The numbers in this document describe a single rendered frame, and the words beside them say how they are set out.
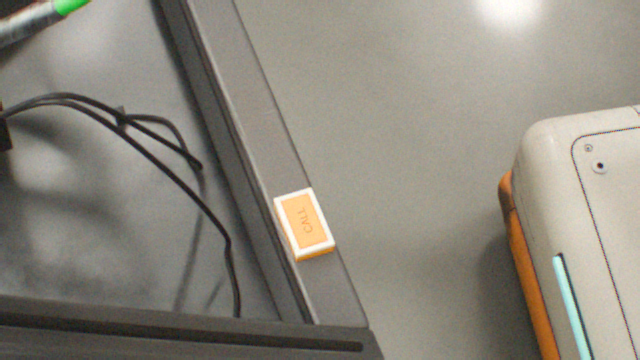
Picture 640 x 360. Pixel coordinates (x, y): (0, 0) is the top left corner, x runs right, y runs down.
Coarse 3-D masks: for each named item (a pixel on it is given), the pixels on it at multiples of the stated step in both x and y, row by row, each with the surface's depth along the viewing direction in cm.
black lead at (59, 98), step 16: (48, 96) 96; (64, 96) 96; (80, 96) 96; (0, 112) 98; (16, 112) 97; (112, 112) 100; (112, 128) 98; (144, 128) 104; (176, 128) 117; (192, 160) 111; (176, 176) 105; (192, 192) 106; (224, 256) 111
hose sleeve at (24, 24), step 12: (48, 0) 82; (24, 12) 83; (36, 12) 83; (48, 12) 82; (0, 24) 84; (12, 24) 84; (24, 24) 83; (36, 24) 83; (48, 24) 83; (0, 36) 84; (12, 36) 84; (24, 36) 84; (0, 48) 85
